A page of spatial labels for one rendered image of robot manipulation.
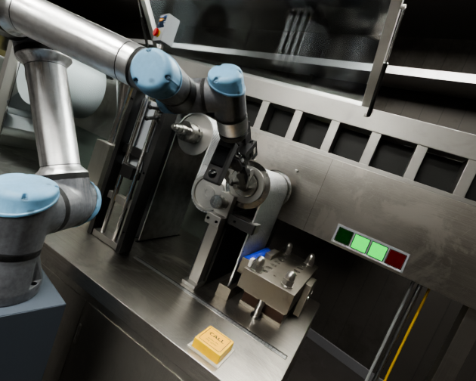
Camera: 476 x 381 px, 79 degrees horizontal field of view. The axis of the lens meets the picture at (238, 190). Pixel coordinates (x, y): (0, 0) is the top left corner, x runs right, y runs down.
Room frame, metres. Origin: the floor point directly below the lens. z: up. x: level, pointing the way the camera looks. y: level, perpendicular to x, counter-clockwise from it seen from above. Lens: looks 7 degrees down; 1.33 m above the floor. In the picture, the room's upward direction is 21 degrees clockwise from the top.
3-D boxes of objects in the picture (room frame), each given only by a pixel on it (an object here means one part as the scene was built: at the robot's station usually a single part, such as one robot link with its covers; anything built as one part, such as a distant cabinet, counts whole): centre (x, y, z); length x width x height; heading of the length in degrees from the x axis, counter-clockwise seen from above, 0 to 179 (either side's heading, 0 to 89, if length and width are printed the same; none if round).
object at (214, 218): (0.86, 0.03, 1.05); 0.06 x 0.05 x 0.31; 156
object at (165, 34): (1.14, 0.47, 1.66); 0.07 x 0.07 x 0.10; 45
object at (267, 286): (0.96, -0.25, 1.00); 0.40 x 0.16 x 0.06; 156
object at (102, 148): (1.27, 0.60, 1.19); 0.14 x 0.14 x 0.57
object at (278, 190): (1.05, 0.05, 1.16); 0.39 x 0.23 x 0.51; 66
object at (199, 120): (1.11, 0.16, 1.34); 0.25 x 0.14 x 0.14; 156
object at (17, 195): (0.56, 0.39, 1.07); 0.13 x 0.12 x 0.14; 175
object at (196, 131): (0.97, 0.22, 1.34); 0.06 x 0.06 x 0.06; 66
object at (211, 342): (0.61, -0.07, 0.91); 0.07 x 0.07 x 0.02; 66
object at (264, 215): (0.97, -0.12, 1.11); 0.23 x 0.01 x 0.18; 156
